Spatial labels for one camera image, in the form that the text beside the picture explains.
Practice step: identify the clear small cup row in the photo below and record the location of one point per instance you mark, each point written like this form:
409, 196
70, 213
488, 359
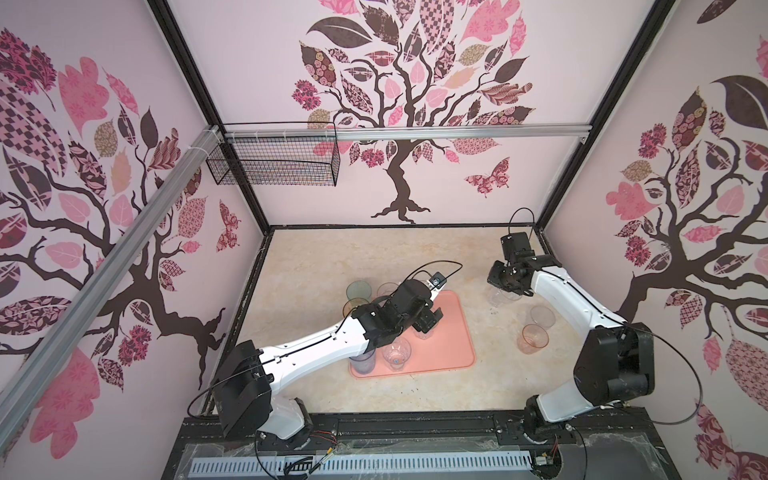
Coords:
542, 316

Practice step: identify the yellow plastic cup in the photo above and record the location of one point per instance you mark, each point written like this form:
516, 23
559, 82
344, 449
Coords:
353, 304

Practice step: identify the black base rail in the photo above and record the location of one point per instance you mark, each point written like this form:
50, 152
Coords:
504, 426

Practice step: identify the aluminium rail back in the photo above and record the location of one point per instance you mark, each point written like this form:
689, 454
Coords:
418, 133

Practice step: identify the pink faceted plastic cup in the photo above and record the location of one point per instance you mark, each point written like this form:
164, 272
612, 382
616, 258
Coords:
532, 338

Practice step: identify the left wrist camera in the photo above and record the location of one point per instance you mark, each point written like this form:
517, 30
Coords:
437, 281

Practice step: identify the pink plastic tray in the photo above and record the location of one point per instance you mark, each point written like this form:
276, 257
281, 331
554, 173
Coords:
448, 346

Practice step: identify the white slotted cable duct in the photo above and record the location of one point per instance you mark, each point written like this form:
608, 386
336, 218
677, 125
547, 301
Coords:
356, 465

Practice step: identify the clear ribbed cup row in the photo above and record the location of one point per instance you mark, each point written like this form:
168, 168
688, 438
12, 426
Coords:
498, 297

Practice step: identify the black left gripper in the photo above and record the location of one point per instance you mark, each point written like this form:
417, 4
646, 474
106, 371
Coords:
427, 319

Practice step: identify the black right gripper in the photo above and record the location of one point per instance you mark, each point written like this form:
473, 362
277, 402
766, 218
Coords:
492, 277

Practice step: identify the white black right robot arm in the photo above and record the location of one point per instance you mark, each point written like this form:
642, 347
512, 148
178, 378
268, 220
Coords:
616, 361

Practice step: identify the aluminium rail left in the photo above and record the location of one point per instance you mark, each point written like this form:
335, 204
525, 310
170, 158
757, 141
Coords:
23, 391

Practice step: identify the black wire basket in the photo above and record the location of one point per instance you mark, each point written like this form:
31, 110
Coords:
286, 153

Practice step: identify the blue plastic cup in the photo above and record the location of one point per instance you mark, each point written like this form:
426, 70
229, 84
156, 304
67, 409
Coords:
363, 364

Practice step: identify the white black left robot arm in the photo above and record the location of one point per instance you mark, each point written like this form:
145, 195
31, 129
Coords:
246, 388

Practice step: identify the green textured plastic cup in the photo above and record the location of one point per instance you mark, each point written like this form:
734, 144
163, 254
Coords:
359, 289

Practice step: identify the aluminium rail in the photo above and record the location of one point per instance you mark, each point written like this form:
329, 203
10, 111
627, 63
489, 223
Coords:
23, 391
418, 133

